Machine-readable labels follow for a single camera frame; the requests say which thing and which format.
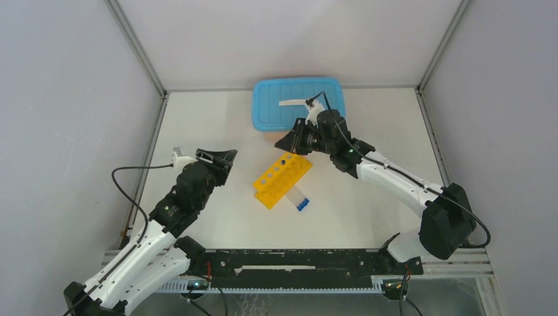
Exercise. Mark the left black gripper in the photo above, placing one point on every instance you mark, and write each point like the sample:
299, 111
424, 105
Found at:
216, 157

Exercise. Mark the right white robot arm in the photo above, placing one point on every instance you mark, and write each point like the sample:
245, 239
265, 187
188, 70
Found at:
444, 211

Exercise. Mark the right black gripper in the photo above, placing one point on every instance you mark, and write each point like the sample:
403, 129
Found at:
294, 141

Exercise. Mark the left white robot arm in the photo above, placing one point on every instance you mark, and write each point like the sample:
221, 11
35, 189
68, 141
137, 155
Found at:
159, 251

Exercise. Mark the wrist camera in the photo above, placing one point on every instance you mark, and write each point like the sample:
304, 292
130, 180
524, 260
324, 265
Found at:
180, 160
314, 107

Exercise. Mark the blue-capped tube bundle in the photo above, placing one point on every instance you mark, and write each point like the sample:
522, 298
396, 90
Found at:
297, 198

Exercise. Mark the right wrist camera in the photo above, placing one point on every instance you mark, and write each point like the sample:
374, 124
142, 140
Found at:
314, 107

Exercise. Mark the pink plastic storage box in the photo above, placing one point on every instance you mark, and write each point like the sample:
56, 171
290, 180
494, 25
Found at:
273, 137

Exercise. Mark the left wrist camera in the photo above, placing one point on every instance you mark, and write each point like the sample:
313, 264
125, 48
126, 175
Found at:
180, 160

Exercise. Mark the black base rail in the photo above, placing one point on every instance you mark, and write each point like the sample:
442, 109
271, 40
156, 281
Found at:
319, 269

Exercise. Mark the yellow test tube rack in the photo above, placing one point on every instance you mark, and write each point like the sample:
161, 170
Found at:
273, 184

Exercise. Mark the blue plastic box lid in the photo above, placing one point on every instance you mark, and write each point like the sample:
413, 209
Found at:
277, 103

